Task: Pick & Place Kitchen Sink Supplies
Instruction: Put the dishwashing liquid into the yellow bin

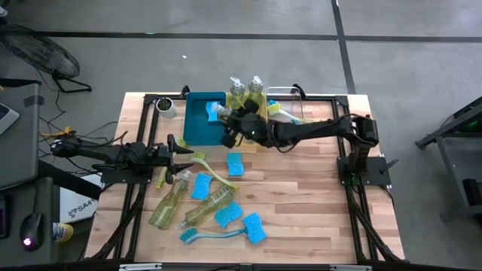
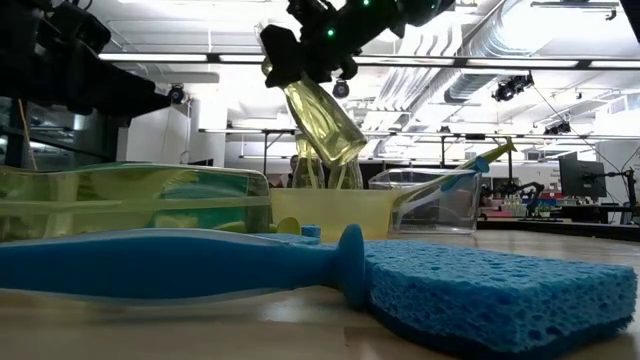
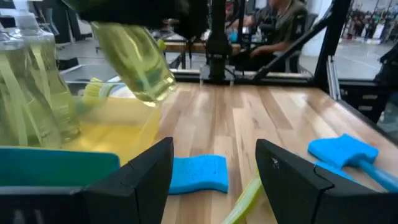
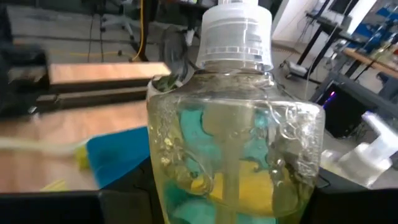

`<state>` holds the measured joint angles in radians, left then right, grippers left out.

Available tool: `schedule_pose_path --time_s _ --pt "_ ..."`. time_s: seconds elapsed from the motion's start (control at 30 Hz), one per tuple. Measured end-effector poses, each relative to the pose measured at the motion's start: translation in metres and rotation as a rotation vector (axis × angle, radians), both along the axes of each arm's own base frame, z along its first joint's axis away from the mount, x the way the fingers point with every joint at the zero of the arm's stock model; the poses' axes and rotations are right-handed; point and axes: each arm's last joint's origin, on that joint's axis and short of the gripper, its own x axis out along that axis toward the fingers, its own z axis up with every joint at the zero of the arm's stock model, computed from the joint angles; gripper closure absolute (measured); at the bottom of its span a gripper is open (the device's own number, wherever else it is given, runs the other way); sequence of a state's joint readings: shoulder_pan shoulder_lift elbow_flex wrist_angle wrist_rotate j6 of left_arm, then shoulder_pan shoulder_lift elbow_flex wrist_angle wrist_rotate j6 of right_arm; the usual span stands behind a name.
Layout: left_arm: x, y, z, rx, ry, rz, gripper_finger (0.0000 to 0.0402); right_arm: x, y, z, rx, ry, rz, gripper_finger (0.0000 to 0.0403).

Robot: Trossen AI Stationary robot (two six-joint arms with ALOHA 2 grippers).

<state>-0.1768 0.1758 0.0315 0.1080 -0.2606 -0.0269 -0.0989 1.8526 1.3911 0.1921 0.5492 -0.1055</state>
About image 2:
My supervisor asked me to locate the clear plastic bin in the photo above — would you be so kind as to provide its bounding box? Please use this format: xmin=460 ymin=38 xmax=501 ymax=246
xmin=368 ymin=167 xmax=482 ymax=236

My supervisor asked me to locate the silver ventilation duct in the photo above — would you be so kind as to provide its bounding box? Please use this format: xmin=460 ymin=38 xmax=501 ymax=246
xmin=442 ymin=0 xmax=566 ymax=104

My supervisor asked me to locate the long ceiling light bar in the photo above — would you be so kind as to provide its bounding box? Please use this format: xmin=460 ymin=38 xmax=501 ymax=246
xmin=97 ymin=51 xmax=640 ymax=71

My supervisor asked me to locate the black computer monitor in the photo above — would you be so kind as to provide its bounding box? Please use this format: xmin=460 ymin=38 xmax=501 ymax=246
xmin=558 ymin=157 xmax=609 ymax=200

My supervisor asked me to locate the yellow plastic bin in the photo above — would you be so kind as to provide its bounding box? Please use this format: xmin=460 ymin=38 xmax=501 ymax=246
xmin=269 ymin=187 xmax=401 ymax=241

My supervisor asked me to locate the dark cabinet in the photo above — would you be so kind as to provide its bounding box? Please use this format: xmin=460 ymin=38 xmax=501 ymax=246
xmin=0 ymin=97 xmax=121 ymax=171

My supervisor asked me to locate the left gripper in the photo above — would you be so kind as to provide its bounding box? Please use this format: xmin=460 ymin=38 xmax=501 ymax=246
xmin=0 ymin=0 xmax=172 ymax=120

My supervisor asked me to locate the black background table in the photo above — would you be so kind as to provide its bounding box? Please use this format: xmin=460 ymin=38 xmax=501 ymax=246
xmin=477 ymin=202 xmax=640 ymax=244

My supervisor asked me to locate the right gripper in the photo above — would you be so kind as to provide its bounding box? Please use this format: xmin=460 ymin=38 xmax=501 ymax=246
xmin=259 ymin=0 xmax=402 ymax=89

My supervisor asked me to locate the blue dish brush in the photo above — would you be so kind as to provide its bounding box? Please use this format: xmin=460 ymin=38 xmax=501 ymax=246
xmin=439 ymin=156 xmax=492 ymax=194
xmin=0 ymin=223 xmax=369 ymax=310

